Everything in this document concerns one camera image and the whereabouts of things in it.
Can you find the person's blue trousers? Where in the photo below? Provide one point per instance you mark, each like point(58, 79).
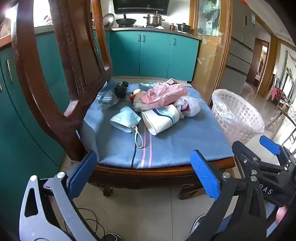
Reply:
point(271, 222)

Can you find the red snack wrapper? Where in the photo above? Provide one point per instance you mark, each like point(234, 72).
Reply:
point(134, 94)

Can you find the teal side cabinet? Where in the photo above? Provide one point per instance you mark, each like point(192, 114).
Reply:
point(20, 139)

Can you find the white paper cup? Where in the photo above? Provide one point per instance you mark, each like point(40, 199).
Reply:
point(159, 120)

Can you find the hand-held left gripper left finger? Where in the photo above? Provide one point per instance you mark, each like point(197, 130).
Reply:
point(83, 173)

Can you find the red canister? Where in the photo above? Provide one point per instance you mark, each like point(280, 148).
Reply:
point(172, 27)

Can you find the grey refrigerator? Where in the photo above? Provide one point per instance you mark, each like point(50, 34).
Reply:
point(240, 46)

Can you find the blue striped seat cushion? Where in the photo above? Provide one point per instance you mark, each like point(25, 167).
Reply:
point(180, 139)

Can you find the steel mixing bowl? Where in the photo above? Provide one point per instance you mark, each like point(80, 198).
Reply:
point(108, 19)

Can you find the black casserole pot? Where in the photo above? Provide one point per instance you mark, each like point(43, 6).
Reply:
point(183, 27)

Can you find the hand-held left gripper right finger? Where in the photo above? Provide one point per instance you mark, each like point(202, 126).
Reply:
point(204, 176)

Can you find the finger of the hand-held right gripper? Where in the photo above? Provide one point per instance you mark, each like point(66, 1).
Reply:
point(245, 155)
point(269, 143)

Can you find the light wooden chair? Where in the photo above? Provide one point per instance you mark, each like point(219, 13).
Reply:
point(283, 120)

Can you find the black wok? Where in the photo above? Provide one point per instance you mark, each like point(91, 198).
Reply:
point(126, 22)

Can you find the wood-framed glass door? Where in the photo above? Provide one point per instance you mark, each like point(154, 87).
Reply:
point(212, 53)

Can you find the person's grey shoe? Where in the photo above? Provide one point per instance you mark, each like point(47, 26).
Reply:
point(197, 223)

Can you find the white plastic basket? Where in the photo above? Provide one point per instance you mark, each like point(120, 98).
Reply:
point(235, 115)

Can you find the white plastic bag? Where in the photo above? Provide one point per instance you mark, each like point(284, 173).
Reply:
point(192, 104)

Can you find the green wall garland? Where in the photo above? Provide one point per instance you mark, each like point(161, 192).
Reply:
point(285, 67)

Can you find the teal kitchen cabinet with counter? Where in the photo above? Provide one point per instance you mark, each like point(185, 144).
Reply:
point(152, 53)

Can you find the blue face mask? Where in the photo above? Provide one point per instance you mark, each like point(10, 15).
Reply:
point(126, 118)

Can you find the steel cooking pot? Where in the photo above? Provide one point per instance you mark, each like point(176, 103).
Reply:
point(153, 19)

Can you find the light blue plastic bag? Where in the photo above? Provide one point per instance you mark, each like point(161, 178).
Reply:
point(145, 85)

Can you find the white rag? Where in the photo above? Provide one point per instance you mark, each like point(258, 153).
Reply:
point(159, 27)

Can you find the black plastic bag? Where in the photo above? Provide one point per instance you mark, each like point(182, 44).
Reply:
point(120, 89)

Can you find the black range hood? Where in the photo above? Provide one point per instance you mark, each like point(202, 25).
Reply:
point(141, 7)

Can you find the pink plastic bag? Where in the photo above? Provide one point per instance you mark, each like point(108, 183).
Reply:
point(159, 95)

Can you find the pink hanging cloth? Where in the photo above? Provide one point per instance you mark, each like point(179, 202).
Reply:
point(276, 92)

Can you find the person's right hand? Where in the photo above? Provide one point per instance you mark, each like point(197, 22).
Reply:
point(281, 213)

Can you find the clear crumpled plastic wrapper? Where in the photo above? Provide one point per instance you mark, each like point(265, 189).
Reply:
point(107, 99)

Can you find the dark wooden chair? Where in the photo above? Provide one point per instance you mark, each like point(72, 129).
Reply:
point(46, 69)

